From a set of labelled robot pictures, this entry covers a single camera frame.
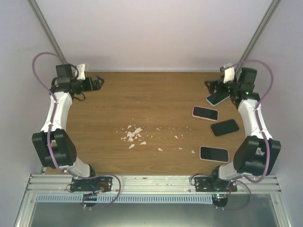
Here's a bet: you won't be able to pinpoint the phone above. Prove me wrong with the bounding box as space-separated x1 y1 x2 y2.
211 119 239 137
199 146 229 163
206 92 230 106

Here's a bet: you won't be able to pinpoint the pink phone case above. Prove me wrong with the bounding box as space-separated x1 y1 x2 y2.
192 106 219 121

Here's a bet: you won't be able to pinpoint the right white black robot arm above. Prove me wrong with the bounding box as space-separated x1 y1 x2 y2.
205 68 281 192

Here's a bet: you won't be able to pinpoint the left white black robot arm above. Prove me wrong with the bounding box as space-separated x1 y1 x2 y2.
32 64 105 191

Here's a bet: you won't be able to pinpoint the phone in black case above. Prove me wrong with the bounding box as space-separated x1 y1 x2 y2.
211 119 239 137

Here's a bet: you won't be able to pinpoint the phone in white case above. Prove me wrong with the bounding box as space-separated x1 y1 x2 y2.
199 146 229 163

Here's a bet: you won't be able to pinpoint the white debris flakes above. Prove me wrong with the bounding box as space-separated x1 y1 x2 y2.
108 115 199 156

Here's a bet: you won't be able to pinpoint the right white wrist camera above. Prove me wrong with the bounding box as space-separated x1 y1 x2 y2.
220 63 235 84

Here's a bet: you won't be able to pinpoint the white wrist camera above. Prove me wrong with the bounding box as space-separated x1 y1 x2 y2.
75 63 88 80
220 63 235 84

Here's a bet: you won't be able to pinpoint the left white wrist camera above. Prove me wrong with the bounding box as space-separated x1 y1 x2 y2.
75 63 88 80

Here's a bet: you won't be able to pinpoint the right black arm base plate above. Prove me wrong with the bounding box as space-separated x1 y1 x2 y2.
189 174 238 192

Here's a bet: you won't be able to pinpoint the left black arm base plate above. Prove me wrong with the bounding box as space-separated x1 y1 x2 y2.
66 176 113 193

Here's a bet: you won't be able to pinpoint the left aluminium corner post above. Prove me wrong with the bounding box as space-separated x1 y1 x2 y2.
27 0 66 62

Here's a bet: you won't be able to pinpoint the aluminium corner post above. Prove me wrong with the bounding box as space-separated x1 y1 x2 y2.
27 0 66 62
240 0 281 61

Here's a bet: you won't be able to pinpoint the right aluminium corner post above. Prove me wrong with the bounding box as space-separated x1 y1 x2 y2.
240 0 281 61

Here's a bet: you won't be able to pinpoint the aluminium front rail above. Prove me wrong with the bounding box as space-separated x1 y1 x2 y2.
26 175 281 194

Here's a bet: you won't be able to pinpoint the grey slotted cable duct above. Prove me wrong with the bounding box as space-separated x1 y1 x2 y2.
36 193 213 204

